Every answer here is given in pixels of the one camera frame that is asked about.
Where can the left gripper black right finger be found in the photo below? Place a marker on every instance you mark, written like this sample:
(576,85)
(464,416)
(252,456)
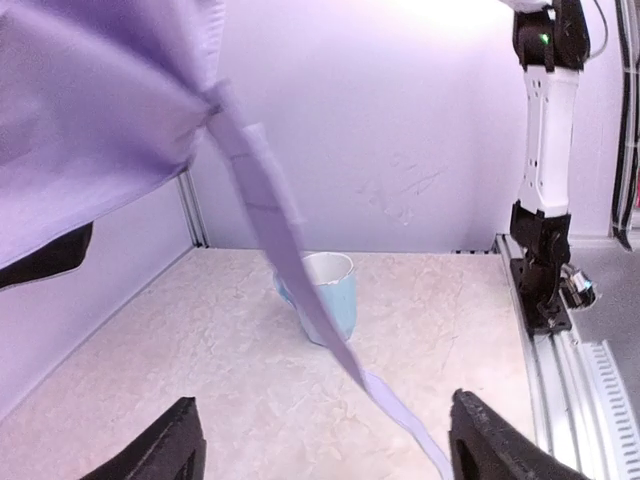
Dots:
(485,446)

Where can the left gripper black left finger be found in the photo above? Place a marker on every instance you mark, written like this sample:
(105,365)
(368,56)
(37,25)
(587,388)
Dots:
(172,447)

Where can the lavender folding umbrella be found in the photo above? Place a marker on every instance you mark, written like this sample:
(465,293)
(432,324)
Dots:
(102,102)

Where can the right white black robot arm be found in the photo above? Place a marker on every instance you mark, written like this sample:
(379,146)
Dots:
(552,44)

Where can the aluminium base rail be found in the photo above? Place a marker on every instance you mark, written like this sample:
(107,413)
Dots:
(582,412)

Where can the right aluminium frame post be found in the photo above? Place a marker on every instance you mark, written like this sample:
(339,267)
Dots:
(193,215)

